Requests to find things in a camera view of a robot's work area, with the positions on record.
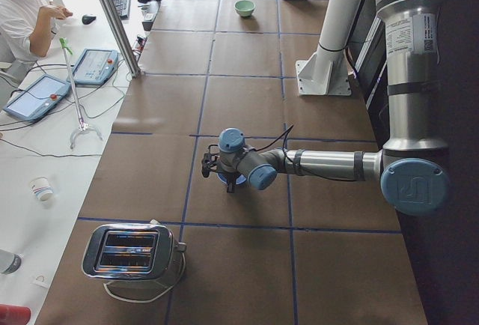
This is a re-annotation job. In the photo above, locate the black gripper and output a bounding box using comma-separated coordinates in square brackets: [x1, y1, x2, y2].
[201, 145, 240, 193]

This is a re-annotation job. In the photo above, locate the blue bowl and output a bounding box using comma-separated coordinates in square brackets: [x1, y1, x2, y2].
[217, 174, 247, 185]

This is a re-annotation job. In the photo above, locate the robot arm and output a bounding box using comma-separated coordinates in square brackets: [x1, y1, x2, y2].
[201, 0, 451, 216]

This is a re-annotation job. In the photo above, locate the green bowl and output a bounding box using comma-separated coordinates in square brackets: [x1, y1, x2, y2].
[234, 0, 256, 18]

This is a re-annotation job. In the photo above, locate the silver toaster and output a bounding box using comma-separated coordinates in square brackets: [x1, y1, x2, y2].
[82, 222, 186, 291]

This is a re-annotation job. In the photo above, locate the reacher grabber tool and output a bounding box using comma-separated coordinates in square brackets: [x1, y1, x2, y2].
[59, 37, 103, 150]

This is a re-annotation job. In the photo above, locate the far teach pendant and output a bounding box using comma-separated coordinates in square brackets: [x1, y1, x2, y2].
[73, 49, 119, 88]

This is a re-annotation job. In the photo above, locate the teach pendant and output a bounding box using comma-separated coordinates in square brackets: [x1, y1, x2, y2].
[3, 74, 70, 121]
[73, 49, 119, 88]

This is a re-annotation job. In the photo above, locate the paper cup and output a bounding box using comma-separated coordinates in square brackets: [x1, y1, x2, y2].
[29, 177, 53, 201]

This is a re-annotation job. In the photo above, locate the near teach pendant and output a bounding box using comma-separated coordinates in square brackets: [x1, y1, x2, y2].
[3, 74, 70, 121]

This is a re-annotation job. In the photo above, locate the black keyboard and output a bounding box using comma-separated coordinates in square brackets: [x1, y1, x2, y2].
[112, 0, 131, 19]

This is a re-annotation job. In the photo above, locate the black computer mouse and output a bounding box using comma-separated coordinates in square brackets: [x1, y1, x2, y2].
[82, 14, 97, 25]

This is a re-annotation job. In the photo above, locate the grey bottle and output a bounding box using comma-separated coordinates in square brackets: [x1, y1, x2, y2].
[0, 249, 22, 275]

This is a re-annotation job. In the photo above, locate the person in white shirt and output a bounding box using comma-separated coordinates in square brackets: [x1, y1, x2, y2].
[1, 0, 73, 63]

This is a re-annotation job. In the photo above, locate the red can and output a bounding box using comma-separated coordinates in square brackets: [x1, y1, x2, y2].
[0, 304, 31, 325]

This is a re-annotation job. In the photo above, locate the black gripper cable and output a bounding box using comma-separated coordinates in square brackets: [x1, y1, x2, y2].
[254, 124, 360, 182]

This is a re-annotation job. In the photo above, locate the white toaster cable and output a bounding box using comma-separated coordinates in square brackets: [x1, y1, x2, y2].
[103, 255, 187, 304]

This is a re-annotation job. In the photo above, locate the aluminium frame post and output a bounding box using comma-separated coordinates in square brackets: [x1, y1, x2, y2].
[100, 0, 141, 79]

